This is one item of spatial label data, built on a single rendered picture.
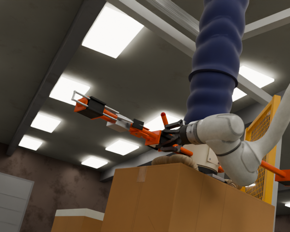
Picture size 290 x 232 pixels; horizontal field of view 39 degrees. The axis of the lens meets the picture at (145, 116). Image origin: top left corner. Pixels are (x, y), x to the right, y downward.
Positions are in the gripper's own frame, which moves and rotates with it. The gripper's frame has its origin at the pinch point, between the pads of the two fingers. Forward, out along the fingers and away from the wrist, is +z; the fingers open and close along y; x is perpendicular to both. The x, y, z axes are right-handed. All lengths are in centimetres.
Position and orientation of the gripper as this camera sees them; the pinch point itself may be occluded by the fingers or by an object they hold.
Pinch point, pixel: (157, 139)
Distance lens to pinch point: 167.7
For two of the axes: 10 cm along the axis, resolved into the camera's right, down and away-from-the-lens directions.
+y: -2.0, 9.1, -3.6
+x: 7.5, 3.8, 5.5
